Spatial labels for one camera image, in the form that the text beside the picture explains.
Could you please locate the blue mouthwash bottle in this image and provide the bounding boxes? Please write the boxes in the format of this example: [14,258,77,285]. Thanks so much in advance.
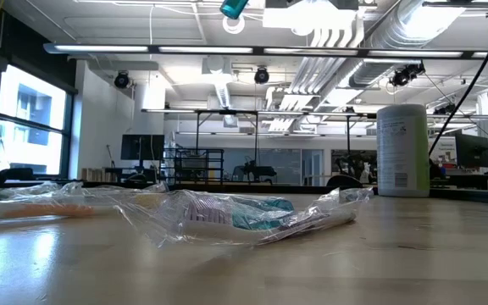
[229,197,297,232]
[219,0,250,20]

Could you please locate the clear plastic bag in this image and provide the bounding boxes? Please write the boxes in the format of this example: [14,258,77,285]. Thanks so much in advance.
[119,187,374,249]

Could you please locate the orange toothbrush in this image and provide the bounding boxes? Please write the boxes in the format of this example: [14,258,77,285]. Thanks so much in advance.
[0,191,171,225]

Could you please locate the green toothbrush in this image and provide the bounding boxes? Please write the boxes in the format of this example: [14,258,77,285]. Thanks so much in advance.
[0,180,85,201]

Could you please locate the black monitor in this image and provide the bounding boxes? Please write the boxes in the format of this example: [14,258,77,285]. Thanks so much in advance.
[120,134,166,162]
[454,132,488,169]

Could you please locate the black chair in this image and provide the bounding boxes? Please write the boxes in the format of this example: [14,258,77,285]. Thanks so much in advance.
[326,174,364,189]

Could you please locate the long ceiling light bar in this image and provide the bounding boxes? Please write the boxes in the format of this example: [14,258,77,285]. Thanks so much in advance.
[42,42,488,60]

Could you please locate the white wipes canister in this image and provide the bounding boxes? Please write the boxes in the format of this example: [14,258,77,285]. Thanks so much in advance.
[375,103,431,198]

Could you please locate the person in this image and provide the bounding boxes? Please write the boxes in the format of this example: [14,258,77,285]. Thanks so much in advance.
[429,158,448,180]

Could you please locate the large window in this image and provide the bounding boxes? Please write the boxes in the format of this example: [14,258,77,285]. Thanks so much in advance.
[0,63,75,178]

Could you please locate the black metal station frame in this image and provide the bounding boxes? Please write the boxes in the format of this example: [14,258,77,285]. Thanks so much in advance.
[141,108,379,183]

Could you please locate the black wire caddy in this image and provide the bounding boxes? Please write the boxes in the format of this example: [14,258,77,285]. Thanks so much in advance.
[162,147,226,186]

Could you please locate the black ceiling camera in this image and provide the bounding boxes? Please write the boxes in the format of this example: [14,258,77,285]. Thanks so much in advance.
[114,70,131,89]
[253,66,270,85]
[389,62,426,88]

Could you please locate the white ceiling ring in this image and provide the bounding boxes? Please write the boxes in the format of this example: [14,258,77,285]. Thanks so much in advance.
[221,14,247,36]

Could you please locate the black aluminium table frame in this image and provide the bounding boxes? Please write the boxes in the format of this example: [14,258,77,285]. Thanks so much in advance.
[0,180,488,203]

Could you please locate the silver ventilation duct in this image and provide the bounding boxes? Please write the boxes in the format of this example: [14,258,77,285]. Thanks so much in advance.
[347,0,468,88]

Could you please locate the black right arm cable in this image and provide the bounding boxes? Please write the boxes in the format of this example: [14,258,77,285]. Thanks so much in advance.
[428,0,488,157]

